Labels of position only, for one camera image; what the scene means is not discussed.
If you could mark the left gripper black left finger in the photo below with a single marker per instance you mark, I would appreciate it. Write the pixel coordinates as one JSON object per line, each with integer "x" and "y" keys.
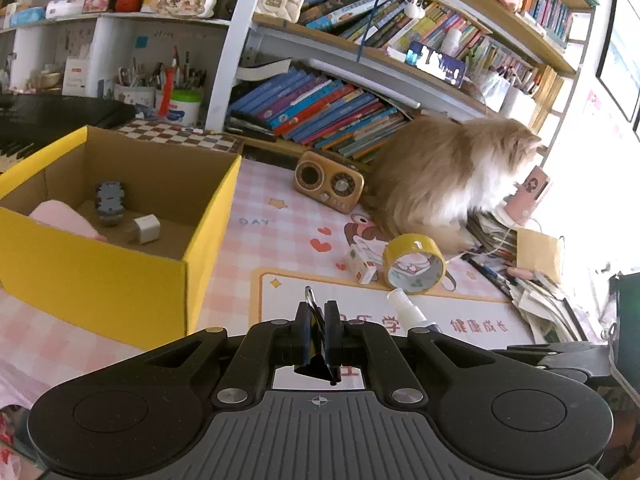
{"x": 265, "y": 348}

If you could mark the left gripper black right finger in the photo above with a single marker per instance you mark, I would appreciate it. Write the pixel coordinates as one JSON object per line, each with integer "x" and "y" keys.
{"x": 370, "y": 348}

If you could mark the small white red box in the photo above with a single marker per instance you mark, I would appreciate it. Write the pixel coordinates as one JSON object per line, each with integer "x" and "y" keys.
{"x": 362, "y": 268}

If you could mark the stack of papers and magazines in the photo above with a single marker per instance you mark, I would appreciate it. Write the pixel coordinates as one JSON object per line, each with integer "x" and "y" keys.
{"x": 561, "y": 312}

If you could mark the pink checked table mat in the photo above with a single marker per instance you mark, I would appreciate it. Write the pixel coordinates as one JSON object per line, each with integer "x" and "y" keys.
{"x": 277, "y": 243}

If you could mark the brown cardboard piece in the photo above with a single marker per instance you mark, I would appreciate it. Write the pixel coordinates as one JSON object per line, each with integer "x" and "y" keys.
{"x": 538, "y": 252}

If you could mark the wooden retro radio speaker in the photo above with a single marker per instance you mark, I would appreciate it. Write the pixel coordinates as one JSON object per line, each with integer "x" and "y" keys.
{"x": 327, "y": 181}

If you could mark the white charger cube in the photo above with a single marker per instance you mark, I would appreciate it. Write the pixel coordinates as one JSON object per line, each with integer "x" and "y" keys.
{"x": 146, "y": 229}

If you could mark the orange white fluffy cat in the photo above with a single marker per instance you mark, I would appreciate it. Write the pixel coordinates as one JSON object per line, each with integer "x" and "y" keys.
{"x": 434, "y": 171}

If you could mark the pink cartoon holder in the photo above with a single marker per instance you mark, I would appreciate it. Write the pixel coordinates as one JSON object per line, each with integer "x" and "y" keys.
{"x": 520, "y": 206}

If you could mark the yellow cardboard box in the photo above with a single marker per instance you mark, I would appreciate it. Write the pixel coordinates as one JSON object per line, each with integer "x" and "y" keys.
{"x": 142, "y": 295}

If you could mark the wooden chess board box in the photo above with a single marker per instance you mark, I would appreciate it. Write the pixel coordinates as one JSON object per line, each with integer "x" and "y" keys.
{"x": 164, "y": 133}

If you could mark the grey toy car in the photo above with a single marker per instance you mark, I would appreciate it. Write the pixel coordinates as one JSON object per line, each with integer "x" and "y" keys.
{"x": 109, "y": 202}

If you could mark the row of colourful books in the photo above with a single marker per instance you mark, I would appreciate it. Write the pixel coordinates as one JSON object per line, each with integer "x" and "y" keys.
{"x": 313, "y": 109}

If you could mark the white green lid jar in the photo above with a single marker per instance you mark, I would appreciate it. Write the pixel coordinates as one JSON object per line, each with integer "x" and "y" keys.
{"x": 184, "y": 107}

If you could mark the pink plush pig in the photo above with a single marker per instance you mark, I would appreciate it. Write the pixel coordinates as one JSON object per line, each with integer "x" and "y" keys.
{"x": 60, "y": 216}

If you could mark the white bookshelf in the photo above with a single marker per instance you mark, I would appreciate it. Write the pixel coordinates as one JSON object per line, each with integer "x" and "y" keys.
{"x": 461, "y": 58}

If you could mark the black piano keyboard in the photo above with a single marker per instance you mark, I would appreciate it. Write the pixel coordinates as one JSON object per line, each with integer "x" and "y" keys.
{"x": 30, "y": 122}

